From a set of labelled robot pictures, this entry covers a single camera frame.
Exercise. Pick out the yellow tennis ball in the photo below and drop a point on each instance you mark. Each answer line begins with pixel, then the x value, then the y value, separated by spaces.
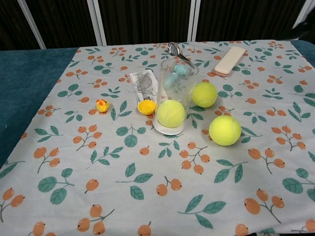
pixel 171 113
pixel 204 94
pixel 225 130

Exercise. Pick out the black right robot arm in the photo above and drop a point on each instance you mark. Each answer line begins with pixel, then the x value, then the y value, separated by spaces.
pixel 306 30

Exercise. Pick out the clear plastic cup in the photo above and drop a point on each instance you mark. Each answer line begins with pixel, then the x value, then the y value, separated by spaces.
pixel 169 130

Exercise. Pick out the yellow eggshell cup toy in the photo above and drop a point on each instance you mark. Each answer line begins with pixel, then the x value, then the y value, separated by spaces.
pixel 147 107

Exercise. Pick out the light blue toy dumbbell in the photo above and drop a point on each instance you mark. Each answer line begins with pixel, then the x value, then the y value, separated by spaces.
pixel 172 78

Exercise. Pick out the small yellow duck toy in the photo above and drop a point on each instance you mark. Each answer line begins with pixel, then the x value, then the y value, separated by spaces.
pixel 102 105

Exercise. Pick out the floral leaf berry tablecloth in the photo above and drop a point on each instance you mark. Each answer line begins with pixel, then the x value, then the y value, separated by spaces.
pixel 123 172

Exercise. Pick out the metal tea strainer spoon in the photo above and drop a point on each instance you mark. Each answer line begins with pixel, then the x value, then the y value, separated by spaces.
pixel 173 48

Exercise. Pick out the beige rectangular case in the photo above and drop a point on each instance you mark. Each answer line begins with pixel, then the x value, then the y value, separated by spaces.
pixel 230 61

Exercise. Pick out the teal fabric table cover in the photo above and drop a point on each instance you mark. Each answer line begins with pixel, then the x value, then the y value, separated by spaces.
pixel 24 86

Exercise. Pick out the white frame post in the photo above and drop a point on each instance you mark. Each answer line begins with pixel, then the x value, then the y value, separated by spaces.
pixel 32 24
pixel 303 13
pixel 192 19
pixel 97 22

